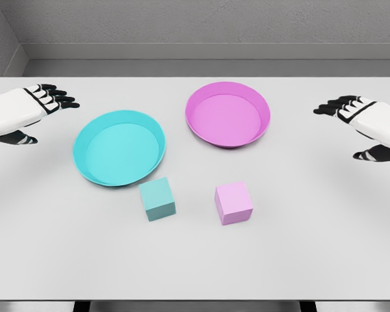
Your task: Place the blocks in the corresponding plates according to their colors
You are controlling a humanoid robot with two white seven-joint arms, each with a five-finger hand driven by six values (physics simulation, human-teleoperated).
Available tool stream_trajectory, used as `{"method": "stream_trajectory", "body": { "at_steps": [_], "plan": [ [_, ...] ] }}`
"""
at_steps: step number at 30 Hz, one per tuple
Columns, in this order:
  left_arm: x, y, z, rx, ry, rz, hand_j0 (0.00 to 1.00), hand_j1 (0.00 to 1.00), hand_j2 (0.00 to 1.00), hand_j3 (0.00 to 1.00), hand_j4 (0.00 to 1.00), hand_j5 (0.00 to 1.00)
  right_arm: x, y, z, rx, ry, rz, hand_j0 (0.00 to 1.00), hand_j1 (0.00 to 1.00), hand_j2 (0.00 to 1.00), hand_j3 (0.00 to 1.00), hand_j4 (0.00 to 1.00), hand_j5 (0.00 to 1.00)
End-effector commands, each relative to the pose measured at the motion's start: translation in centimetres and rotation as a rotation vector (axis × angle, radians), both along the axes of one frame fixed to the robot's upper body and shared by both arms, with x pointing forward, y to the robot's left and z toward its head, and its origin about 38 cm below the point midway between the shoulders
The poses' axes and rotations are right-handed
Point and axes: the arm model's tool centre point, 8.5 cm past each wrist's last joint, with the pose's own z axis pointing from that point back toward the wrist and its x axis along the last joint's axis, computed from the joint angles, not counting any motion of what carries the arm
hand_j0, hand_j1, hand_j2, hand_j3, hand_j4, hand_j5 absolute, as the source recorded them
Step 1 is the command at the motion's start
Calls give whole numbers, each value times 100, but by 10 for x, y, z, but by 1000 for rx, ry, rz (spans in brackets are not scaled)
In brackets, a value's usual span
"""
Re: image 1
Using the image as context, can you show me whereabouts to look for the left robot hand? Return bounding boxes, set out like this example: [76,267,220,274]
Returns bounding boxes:
[0,83,81,146]

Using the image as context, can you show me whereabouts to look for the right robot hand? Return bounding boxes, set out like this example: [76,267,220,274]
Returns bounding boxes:
[313,95,390,161]

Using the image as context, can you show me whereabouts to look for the cyan plate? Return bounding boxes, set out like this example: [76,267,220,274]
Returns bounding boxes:
[72,109,167,188]

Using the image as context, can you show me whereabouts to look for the pink plate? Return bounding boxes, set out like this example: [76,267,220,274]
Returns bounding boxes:
[185,81,271,150]

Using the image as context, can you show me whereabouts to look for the pink block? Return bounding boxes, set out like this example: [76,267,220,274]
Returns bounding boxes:
[214,181,254,226]

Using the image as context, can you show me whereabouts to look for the cyan block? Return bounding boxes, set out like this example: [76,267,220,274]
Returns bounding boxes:
[138,176,177,222]

